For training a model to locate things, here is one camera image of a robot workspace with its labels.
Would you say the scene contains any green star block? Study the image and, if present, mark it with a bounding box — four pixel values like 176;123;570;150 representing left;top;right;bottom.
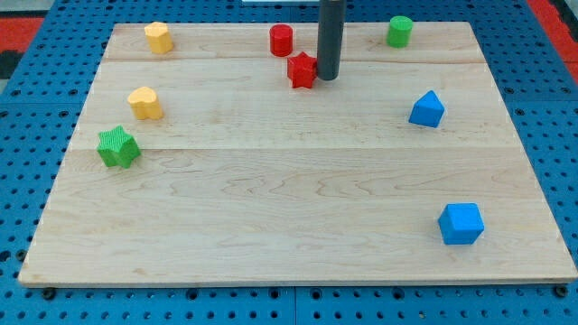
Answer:
97;125;141;169

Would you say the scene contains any green cylinder block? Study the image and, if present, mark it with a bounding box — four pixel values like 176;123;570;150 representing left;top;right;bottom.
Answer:
386;15;414;48

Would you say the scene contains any yellow hexagon block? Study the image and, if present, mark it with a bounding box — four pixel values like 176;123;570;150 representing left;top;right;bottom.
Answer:
144;22;173;54

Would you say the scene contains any blue cube block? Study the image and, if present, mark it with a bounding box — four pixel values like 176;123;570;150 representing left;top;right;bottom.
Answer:
438;202;485;245

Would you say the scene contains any red star block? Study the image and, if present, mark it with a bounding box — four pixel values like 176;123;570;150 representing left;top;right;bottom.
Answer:
286;51;317;88

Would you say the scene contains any red cylinder block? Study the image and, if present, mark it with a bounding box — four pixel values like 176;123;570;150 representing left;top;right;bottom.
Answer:
269;23;294;57

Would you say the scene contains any light wooden board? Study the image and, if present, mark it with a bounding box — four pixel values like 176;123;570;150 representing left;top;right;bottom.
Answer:
18;22;577;288

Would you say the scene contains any yellow heart block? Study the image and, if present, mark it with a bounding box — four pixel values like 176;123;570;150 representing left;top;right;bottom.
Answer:
127;87;163;120

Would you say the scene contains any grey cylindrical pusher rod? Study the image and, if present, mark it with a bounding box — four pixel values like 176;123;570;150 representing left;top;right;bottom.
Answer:
317;0;346;81

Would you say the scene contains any blue triangular block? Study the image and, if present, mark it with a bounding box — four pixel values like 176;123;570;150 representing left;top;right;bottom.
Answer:
408;90;445;128

